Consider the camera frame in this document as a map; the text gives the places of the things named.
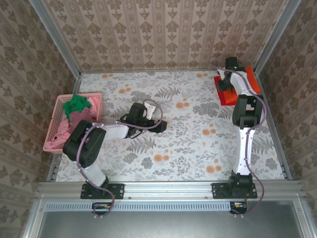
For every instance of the orange t-shirt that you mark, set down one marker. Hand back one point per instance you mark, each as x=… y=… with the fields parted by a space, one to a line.
x=252 y=79

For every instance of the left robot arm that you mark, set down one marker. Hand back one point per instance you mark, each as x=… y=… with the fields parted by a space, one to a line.
x=84 y=146

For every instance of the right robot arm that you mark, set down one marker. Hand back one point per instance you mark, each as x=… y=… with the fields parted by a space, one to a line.
x=244 y=148

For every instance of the red t-shirt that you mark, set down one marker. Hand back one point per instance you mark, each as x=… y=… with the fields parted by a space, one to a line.
x=216 y=81

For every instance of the mauve t-shirt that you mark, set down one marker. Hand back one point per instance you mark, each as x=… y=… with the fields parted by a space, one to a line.
x=81 y=115

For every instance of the floral printed tablecloth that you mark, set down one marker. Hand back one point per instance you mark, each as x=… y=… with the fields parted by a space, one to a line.
x=173 y=158

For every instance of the green t-shirt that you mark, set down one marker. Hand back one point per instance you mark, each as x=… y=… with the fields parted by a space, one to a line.
x=74 y=105

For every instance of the pink perforated plastic basket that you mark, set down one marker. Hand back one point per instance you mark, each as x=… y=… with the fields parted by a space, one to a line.
x=59 y=99

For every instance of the pink t-shirt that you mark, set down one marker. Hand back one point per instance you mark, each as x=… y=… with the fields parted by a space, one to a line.
x=60 y=134

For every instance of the small black connector board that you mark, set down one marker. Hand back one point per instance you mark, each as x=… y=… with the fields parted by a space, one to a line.
x=101 y=206
x=239 y=205

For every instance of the grey sheet metal panel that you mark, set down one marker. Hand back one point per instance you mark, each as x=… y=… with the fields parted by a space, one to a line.
x=173 y=225

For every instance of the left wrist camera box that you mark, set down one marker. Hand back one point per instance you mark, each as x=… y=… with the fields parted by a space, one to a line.
x=149 y=110

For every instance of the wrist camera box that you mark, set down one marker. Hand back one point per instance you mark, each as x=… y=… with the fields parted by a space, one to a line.
x=149 y=110
x=220 y=72

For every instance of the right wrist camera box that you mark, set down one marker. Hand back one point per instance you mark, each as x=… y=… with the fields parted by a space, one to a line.
x=220 y=72

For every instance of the aluminium frame post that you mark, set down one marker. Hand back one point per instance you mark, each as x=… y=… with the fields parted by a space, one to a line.
x=57 y=39
x=275 y=34

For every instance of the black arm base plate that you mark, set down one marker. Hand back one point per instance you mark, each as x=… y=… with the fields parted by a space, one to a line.
x=116 y=191
x=219 y=191

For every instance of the aluminium mounting rail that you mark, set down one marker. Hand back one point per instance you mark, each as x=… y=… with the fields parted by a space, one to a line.
x=168 y=189

